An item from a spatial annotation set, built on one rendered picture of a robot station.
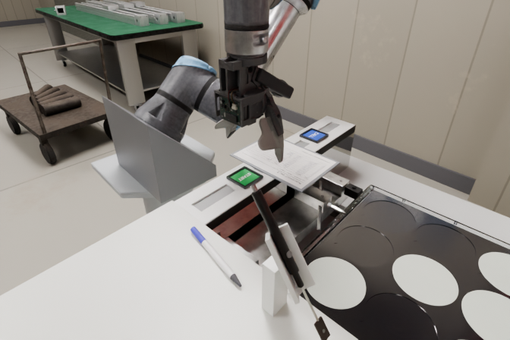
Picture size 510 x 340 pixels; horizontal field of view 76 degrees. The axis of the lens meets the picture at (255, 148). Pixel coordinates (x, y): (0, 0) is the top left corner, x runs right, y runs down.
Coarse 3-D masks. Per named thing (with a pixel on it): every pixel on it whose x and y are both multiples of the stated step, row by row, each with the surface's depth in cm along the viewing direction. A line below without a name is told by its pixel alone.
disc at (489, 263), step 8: (488, 256) 58; (496, 256) 58; (504, 256) 58; (480, 264) 57; (488, 264) 57; (496, 264) 57; (504, 264) 57; (488, 272) 55; (496, 272) 55; (504, 272) 55; (488, 280) 54; (496, 280) 54; (504, 280) 54; (504, 288) 53
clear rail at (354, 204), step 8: (368, 192) 74; (360, 200) 72; (352, 208) 70; (336, 216) 67; (344, 216) 67; (336, 224) 65; (320, 232) 63; (328, 232) 63; (312, 240) 62; (320, 240) 62; (304, 248) 60; (312, 248) 60; (304, 256) 58
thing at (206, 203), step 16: (304, 128) 89; (320, 128) 90; (336, 128) 89; (304, 144) 82; (320, 144) 82; (224, 176) 70; (192, 192) 65; (208, 192) 65; (224, 192) 65; (240, 192) 65; (192, 208) 61; (208, 208) 61; (224, 208) 61
